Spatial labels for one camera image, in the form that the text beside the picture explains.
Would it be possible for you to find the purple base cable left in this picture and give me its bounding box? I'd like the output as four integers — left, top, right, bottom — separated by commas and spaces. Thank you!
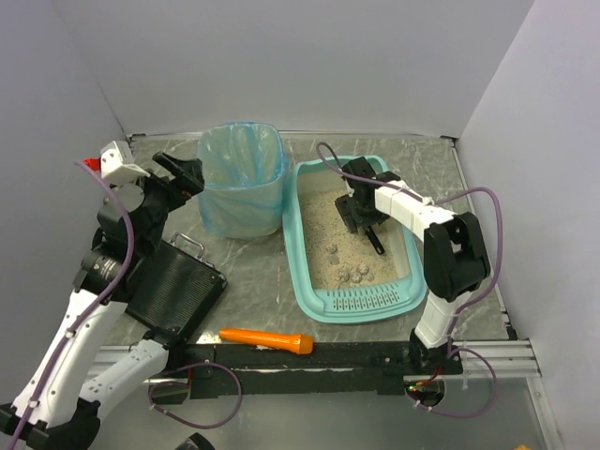
148, 364, 243, 428

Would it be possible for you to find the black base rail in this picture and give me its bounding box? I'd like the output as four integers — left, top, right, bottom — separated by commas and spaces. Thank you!
154, 341, 462, 399

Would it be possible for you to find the litter clump ball middle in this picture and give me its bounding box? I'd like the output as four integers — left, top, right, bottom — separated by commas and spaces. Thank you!
357, 263, 369, 275

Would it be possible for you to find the light blue litter box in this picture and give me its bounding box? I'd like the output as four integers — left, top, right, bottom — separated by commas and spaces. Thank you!
282, 159, 427, 324

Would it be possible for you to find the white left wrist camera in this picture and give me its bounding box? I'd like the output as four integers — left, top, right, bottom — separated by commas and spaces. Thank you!
83, 141, 150, 186

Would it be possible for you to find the black litter scoop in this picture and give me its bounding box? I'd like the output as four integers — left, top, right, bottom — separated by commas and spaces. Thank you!
335, 195, 388, 255

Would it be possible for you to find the black ribbed case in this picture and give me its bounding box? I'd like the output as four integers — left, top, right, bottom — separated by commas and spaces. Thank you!
127, 232, 228, 348

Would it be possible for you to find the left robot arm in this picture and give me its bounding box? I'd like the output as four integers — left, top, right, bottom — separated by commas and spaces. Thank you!
1, 150, 226, 449

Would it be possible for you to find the orange toy microphone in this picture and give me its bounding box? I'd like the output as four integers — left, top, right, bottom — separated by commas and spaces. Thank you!
218, 328, 314, 355

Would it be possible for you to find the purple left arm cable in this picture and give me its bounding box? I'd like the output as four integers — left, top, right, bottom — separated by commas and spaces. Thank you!
4, 160, 136, 450

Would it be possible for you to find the litter clump ball front left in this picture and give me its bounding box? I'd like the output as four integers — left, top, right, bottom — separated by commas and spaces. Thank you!
337, 268, 351, 283

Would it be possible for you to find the trash bin with blue bag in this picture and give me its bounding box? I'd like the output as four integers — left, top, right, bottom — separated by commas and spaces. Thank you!
197, 122, 289, 240

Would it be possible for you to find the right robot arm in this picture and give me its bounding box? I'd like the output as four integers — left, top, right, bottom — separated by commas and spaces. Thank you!
335, 157, 491, 369

